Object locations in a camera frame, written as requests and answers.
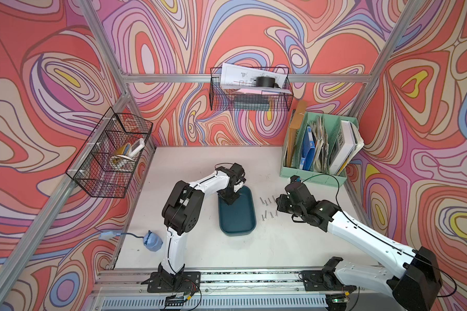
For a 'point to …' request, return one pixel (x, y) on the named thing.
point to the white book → (347, 143)
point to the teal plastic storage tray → (240, 217)
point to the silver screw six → (263, 218)
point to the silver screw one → (262, 201)
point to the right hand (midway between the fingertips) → (278, 205)
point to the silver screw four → (266, 204)
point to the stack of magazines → (322, 151)
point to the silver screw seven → (265, 214)
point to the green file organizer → (331, 123)
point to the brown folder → (297, 118)
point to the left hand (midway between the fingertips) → (230, 199)
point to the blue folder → (309, 149)
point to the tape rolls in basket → (127, 150)
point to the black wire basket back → (234, 100)
